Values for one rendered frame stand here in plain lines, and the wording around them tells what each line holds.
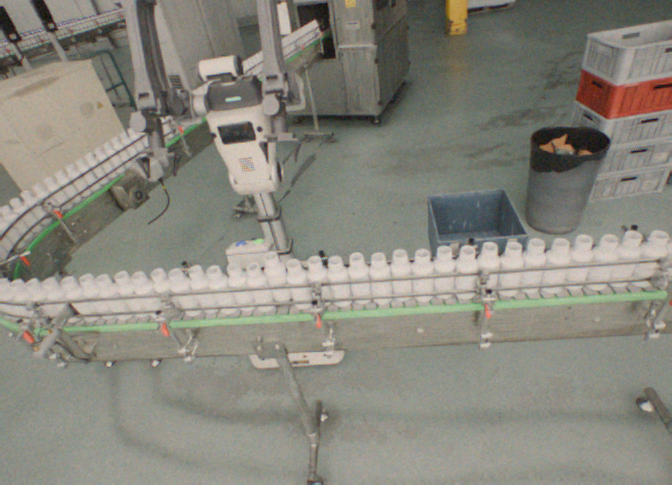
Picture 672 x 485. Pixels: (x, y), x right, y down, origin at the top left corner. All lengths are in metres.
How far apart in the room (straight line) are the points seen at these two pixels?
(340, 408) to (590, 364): 1.27
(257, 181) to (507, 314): 1.11
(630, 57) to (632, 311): 1.97
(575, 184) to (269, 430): 2.27
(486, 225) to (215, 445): 1.66
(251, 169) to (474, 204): 0.95
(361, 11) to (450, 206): 3.07
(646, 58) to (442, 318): 2.32
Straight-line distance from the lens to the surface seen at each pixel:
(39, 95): 4.91
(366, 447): 2.06
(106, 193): 2.41
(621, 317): 1.38
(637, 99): 3.23
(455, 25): 8.56
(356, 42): 4.57
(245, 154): 1.70
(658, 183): 3.73
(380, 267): 1.08
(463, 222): 1.80
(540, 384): 2.27
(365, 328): 1.22
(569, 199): 2.92
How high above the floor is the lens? 1.88
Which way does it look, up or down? 38 degrees down
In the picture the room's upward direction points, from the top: 10 degrees counter-clockwise
